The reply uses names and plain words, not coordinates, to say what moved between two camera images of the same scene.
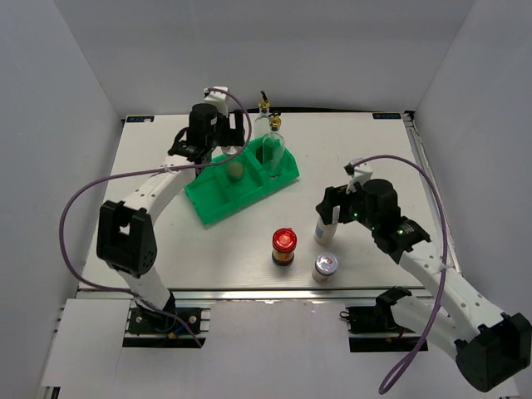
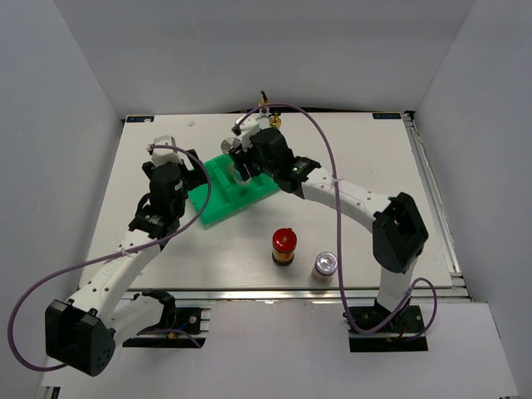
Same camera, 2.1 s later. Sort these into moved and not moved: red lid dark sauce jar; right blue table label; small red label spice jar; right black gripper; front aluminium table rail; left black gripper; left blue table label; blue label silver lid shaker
Moved: left black gripper; right black gripper; blue label silver lid shaker
Not moved: right blue table label; small red label spice jar; left blue table label; front aluminium table rail; red lid dark sauce jar
